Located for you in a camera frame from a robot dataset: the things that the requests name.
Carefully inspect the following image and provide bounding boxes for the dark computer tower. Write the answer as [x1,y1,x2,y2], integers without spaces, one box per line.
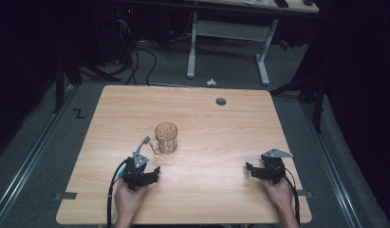
[113,5,139,66]

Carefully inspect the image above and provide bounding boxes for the clear glass mug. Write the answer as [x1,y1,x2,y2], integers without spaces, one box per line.
[148,122,179,156]

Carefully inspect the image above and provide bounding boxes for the black floor cables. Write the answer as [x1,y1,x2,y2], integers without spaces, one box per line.
[118,18,158,87]

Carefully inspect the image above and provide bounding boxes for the black metal stand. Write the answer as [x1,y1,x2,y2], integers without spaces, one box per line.
[269,70,328,135]
[52,47,122,115]

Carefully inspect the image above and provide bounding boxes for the person's left hand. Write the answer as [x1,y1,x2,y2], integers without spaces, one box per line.
[114,179,150,220]

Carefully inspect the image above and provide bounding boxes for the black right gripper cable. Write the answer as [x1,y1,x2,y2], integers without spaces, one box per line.
[282,173,302,226]

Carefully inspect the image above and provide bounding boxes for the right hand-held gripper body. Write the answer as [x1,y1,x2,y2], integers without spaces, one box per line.
[259,147,294,186]

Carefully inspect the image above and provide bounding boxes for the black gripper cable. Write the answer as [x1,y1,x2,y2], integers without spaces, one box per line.
[106,159,129,228]
[282,173,302,226]

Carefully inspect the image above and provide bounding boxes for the blue toothbrush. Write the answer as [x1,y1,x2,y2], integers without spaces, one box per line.
[118,136,151,179]

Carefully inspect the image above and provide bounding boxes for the grey tape strip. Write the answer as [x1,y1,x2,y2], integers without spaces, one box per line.
[54,191,79,201]
[296,189,314,200]

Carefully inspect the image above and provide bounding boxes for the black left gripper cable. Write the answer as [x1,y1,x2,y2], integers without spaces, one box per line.
[106,159,129,228]

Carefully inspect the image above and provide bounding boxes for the white metal frame desk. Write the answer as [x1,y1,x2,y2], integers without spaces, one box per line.
[170,0,320,86]

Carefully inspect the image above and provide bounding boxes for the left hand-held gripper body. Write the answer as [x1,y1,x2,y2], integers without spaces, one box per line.
[121,151,153,192]

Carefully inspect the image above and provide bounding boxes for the metal floor rail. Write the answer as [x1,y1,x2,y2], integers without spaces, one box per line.
[300,100,365,228]
[0,85,77,224]

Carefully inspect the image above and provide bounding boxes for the person's right hand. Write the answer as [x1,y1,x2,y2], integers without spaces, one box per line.
[261,176,295,211]

